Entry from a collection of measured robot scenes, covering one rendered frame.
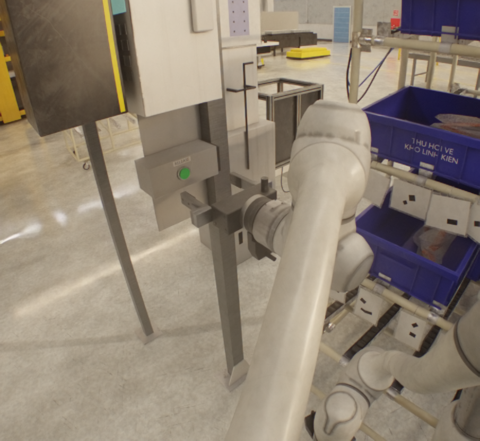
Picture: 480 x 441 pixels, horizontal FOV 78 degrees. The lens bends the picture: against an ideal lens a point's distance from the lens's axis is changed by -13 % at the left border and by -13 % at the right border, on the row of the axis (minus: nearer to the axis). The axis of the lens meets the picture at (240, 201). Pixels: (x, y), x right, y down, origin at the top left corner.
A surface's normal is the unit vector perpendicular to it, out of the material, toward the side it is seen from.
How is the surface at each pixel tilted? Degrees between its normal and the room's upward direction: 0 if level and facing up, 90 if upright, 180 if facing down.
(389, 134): 95
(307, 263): 32
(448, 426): 58
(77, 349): 0
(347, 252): 41
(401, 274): 93
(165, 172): 90
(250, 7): 90
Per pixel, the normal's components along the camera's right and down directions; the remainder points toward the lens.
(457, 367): -0.90, 0.30
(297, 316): -0.06, -0.46
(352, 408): 0.16, -0.70
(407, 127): -0.73, 0.44
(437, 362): -1.00, -0.07
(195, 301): -0.05, -0.87
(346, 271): -0.34, 0.09
